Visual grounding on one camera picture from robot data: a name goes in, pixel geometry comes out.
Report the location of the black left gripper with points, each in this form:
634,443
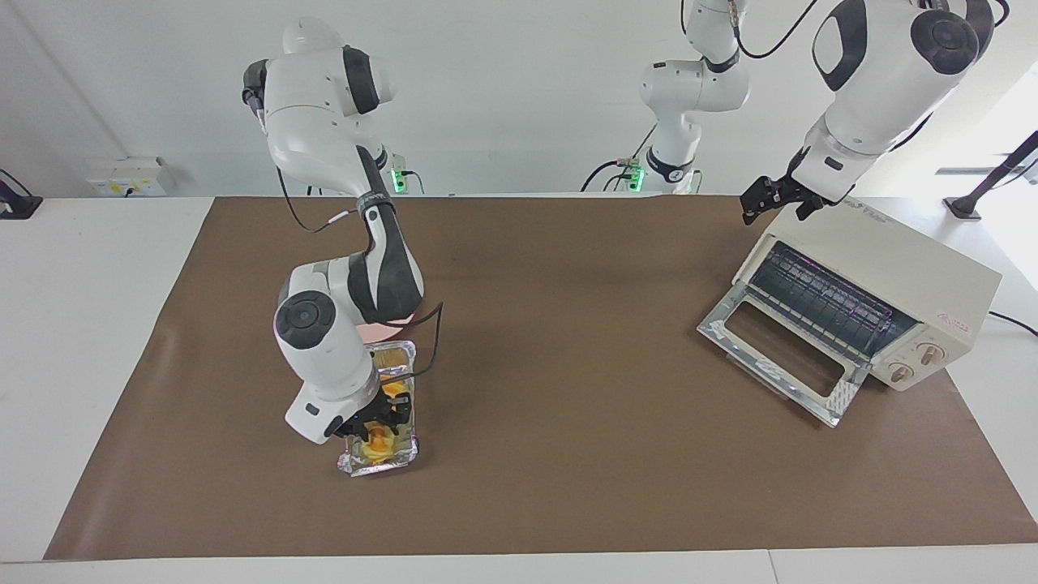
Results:
785,188

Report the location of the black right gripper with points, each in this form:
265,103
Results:
357,422

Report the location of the sliced golden bread loaf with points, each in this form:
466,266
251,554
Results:
379,448

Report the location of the aluminium foil tray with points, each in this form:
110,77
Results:
401,454

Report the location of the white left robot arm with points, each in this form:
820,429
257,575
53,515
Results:
884,81

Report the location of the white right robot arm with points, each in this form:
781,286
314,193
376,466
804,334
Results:
324,113

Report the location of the cream white toaster oven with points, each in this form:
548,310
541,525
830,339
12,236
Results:
908,268

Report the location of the glass oven door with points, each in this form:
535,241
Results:
778,369

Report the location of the cream oven knob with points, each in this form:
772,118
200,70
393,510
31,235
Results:
900,373
932,354

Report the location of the pink round plate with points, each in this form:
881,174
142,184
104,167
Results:
389,329

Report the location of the green lit base connector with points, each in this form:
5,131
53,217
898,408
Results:
633,174
398,180

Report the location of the brown table mat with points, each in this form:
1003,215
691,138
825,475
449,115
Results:
568,454

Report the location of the black table clamp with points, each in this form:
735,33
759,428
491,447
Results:
16,204

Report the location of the black camera stand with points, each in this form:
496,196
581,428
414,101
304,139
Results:
989,182

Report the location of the white wall power outlet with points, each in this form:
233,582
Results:
122,178

